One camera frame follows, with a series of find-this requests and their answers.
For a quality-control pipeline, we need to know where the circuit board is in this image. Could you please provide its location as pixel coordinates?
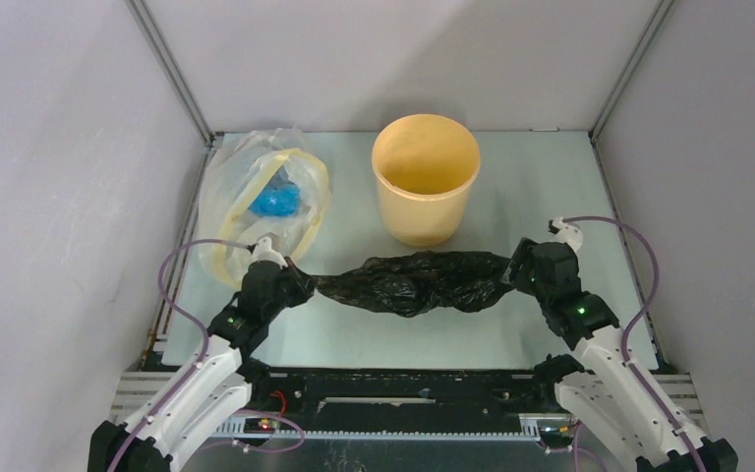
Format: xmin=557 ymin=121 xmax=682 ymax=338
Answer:
xmin=243 ymin=418 xmax=280 ymax=435
xmin=538 ymin=423 xmax=580 ymax=453

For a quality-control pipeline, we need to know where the cream yellow trash bin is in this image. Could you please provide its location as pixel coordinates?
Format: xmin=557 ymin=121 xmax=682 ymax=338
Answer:
xmin=371 ymin=114 xmax=481 ymax=247

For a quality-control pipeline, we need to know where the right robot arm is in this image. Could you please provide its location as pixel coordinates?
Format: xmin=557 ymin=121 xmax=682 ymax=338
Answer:
xmin=503 ymin=238 xmax=738 ymax=471

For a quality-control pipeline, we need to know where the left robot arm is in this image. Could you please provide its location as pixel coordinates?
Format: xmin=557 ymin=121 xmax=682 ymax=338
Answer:
xmin=87 ymin=259 xmax=316 ymax=471

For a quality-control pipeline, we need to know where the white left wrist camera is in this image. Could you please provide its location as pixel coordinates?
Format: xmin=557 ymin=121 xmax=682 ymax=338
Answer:
xmin=250 ymin=236 xmax=288 ymax=268

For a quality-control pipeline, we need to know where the left circuit board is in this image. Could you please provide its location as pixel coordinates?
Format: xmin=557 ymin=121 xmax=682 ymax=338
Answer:
xmin=243 ymin=418 xmax=280 ymax=435

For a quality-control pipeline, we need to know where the right circuit board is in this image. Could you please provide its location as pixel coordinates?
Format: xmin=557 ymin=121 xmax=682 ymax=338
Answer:
xmin=538 ymin=423 xmax=580 ymax=453

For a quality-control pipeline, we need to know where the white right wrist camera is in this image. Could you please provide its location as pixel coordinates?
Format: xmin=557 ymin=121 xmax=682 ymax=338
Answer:
xmin=549 ymin=216 xmax=584 ymax=254

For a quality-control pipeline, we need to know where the aluminium frame post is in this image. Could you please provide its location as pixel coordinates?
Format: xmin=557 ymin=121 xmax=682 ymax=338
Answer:
xmin=589 ymin=0 xmax=676 ymax=144
xmin=124 ymin=0 xmax=217 ymax=146

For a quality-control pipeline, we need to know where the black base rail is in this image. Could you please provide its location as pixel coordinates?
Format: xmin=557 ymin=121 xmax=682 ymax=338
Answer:
xmin=248 ymin=366 xmax=576 ymax=439

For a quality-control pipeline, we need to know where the left aluminium frame post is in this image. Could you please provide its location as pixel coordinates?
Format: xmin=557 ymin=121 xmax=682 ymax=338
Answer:
xmin=124 ymin=0 xmax=217 ymax=146

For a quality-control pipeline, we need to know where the right aluminium frame post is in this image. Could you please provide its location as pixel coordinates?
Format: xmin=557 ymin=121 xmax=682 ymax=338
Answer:
xmin=589 ymin=0 xmax=676 ymax=144

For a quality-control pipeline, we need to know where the black trash bag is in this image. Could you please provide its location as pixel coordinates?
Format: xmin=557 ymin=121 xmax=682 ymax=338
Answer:
xmin=314 ymin=251 xmax=514 ymax=318

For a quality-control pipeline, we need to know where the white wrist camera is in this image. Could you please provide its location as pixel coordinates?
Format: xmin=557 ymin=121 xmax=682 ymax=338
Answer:
xmin=549 ymin=216 xmax=584 ymax=254
xmin=250 ymin=236 xmax=288 ymax=268

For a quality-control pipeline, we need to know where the blue trash bag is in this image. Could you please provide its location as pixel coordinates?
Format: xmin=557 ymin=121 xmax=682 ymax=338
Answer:
xmin=249 ymin=168 xmax=301 ymax=217

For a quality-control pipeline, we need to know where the clear plastic bag yellow rim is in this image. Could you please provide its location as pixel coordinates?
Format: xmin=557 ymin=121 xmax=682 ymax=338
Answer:
xmin=196 ymin=128 xmax=331 ymax=289

